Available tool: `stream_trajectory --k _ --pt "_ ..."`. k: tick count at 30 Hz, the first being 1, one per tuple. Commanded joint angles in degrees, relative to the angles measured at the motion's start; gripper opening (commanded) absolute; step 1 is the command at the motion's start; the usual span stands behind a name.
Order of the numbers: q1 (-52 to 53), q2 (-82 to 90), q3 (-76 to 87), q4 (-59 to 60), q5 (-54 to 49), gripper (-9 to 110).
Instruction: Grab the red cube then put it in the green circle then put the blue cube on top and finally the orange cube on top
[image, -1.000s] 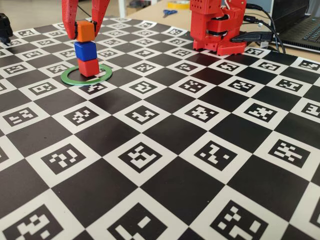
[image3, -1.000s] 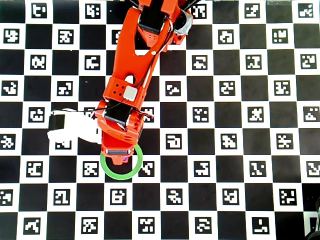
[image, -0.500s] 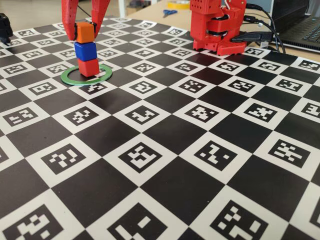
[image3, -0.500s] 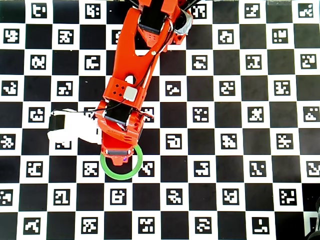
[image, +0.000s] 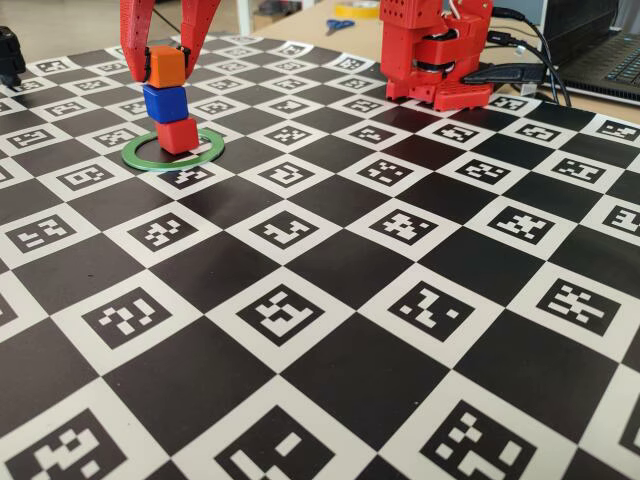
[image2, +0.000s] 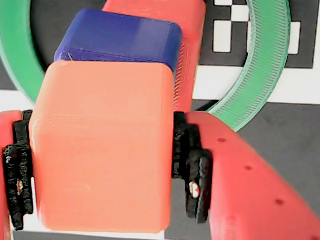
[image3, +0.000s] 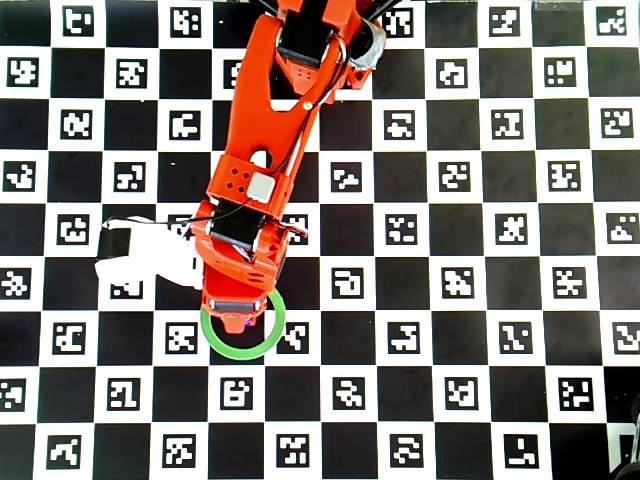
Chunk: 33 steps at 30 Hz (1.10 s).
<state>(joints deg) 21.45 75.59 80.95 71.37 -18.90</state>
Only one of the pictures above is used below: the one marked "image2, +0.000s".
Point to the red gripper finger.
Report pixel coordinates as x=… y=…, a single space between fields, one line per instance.
x=7 y=130
x=250 y=200

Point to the orange cube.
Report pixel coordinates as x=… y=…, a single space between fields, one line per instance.
x=105 y=150

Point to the blue cube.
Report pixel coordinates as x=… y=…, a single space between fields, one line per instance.
x=112 y=32

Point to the red cube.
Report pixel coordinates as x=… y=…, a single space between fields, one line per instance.
x=192 y=50

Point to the black white marker mat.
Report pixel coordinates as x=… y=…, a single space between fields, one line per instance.
x=287 y=130

